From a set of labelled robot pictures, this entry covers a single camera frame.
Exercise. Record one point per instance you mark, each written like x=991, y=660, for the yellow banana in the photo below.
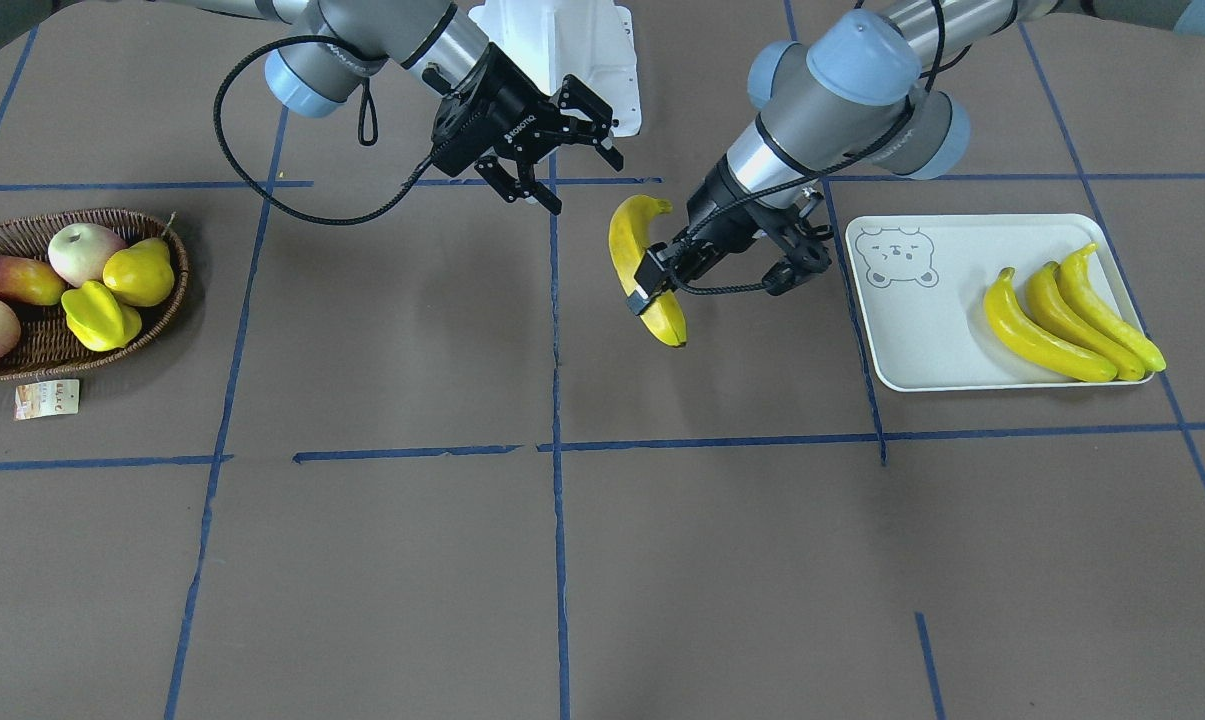
x=1078, y=291
x=1026, y=339
x=1051, y=311
x=628, y=234

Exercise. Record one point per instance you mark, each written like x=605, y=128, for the pale peach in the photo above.
x=79, y=252

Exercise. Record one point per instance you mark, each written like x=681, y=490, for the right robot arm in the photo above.
x=334, y=48

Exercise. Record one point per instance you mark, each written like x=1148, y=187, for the woven brown basket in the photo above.
x=47, y=348

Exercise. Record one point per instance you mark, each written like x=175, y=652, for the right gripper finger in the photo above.
x=584, y=118
x=520, y=186

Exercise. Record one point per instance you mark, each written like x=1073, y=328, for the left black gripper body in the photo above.
x=714, y=208

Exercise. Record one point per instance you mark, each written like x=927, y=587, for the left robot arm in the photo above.
x=864, y=91

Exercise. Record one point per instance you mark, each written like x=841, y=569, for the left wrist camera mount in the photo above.
x=803, y=246

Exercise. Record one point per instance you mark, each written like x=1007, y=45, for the dark red apple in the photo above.
x=29, y=281

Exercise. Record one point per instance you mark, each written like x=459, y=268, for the cream bear plate tray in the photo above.
x=920, y=281

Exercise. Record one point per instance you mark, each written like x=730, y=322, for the white camera pole base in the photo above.
x=590, y=40

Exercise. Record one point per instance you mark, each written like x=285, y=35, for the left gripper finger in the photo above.
x=660, y=300
x=652, y=276

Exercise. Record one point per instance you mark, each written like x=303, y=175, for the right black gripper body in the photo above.
x=503, y=112

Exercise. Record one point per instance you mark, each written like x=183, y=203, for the basket paper label tag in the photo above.
x=42, y=399

